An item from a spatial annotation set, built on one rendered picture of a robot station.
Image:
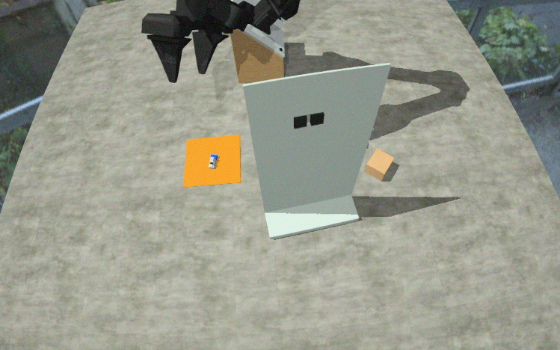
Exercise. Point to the grey panel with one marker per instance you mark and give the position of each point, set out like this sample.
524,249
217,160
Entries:
309,134

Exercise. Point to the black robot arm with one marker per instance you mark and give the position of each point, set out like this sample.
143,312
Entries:
261,16

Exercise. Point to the orange flat square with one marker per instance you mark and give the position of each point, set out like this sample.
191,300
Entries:
197,156

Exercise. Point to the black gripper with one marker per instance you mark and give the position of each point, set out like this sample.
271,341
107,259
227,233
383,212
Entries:
169,32

